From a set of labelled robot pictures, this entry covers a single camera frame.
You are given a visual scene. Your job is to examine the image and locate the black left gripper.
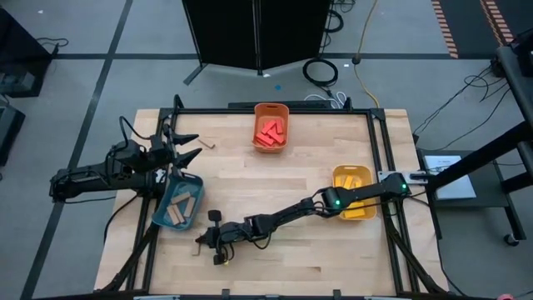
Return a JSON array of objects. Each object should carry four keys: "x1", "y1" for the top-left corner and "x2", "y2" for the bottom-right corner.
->
[{"x1": 141, "y1": 123, "x2": 203, "y2": 179}]

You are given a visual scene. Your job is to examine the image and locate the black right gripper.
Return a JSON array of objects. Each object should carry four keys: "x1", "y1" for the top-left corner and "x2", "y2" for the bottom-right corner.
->
[{"x1": 196, "y1": 210, "x2": 237, "y2": 267}]

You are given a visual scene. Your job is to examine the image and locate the teal plastic bin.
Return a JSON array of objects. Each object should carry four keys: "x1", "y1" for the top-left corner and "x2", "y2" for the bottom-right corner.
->
[{"x1": 152, "y1": 172, "x2": 206, "y2": 232}]

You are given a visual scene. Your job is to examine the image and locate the orange plastic bin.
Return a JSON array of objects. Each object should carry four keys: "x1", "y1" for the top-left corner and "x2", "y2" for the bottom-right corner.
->
[{"x1": 252, "y1": 102, "x2": 291, "y2": 154}]

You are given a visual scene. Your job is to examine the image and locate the black folding partition screen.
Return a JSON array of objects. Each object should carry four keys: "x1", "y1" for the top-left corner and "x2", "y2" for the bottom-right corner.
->
[{"x1": 181, "y1": 0, "x2": 334, "y2": 87}]

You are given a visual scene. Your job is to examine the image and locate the yellow plastic bin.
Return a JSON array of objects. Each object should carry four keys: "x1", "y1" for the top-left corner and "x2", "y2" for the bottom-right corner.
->
[{"x1": 331, "y1": 165, "x2": 378, "y2": 222}]

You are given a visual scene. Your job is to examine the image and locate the black equipment box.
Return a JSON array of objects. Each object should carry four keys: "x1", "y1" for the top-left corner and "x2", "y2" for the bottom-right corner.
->
[{"x1": 0, "y1": 103, "x2": 27, "y2": 168}]

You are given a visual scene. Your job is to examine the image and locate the black desk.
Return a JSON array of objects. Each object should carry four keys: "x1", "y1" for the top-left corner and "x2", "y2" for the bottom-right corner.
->
[{"x1": 0, "y1": 7, "x2": 53, "y2": 99}]

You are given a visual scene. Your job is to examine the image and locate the white sheet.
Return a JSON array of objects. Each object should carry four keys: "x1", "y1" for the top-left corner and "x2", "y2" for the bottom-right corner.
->
[{"x1": 423, "y1": 154, "x2": 477, "y2": 201}]

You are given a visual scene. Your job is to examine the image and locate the black diagonal beam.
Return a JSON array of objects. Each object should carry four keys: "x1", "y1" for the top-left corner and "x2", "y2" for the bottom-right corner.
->
[{"x1": 426, "y1": 120, "x2": 533, "y2": 193}]

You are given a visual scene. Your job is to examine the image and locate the black wheeled cart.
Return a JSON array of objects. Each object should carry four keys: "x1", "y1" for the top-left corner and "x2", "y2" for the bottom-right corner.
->
[{"x1": 416, "y1": 147, "x2": 528, "y2": 247}]

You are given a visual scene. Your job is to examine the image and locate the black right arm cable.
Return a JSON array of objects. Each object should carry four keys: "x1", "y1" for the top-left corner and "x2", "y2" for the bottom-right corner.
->
[{"x1": 227, "y1": 232, "x2": 272, "y2": 267}]

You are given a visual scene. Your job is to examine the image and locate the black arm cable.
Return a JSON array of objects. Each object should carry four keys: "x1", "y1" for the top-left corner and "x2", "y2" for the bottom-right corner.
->
[
  {"x1": 227, "y1": 232, "x2": 272, "y2": 267},
  {"x1": 117, "y1": 115, "x2": 152, "y2": 143}
]

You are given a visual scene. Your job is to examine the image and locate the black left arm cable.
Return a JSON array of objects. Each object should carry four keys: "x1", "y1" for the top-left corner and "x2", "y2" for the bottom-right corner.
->
[{"x1": 117, "y1": 115, "x2": 152, "y2": 143}]

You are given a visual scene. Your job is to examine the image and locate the coiled black floor cable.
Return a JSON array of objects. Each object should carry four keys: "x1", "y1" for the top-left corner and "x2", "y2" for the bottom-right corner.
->
[{"x1": 301, "y1": 57, "x2": 339, "y2": 88}]

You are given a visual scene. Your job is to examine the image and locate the white cable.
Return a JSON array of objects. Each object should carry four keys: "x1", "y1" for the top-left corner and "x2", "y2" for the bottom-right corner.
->
[{"x1": 303, "y1": 90, "x2": 347, "y2": 110}]

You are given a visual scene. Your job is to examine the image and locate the thin black floor cable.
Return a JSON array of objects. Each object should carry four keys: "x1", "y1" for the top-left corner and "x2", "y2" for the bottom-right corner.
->
[{"x1": 35, "y1": 37, "x2": 70, "y2": 55}]

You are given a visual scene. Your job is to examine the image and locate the black cable loop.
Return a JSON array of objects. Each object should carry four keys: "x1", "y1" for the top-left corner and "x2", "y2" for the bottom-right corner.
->
[{"x1": 322, "y1": 0, "x2": 355, "y2": 34}]

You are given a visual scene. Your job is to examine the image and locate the yellow extension cable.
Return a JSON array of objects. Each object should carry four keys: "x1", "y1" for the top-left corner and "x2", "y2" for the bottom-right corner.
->
[{"x1": 352, "y1": 0, "x2": 381, "y2": 108}]

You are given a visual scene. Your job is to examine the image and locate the tangled black floor cables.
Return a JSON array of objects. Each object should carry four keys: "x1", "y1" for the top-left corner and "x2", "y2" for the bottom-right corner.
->
[{"x1": 411, "y1": 66, "x2": 513, "y2": 151}]

